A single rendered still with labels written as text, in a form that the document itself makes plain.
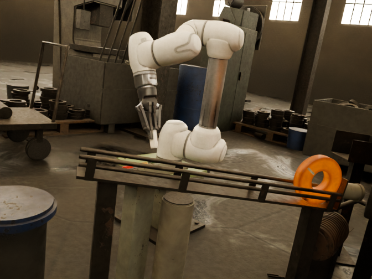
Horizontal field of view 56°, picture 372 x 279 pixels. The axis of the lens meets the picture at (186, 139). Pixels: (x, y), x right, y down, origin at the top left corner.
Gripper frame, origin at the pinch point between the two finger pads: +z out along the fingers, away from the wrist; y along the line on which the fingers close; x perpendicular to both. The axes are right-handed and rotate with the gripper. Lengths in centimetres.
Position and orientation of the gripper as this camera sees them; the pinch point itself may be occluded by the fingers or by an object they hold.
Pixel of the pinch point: (153, 139)
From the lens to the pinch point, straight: 137.5
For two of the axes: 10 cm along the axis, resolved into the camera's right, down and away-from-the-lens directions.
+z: 1.3, 9.9, 0.1
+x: -7.6, 1.0, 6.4
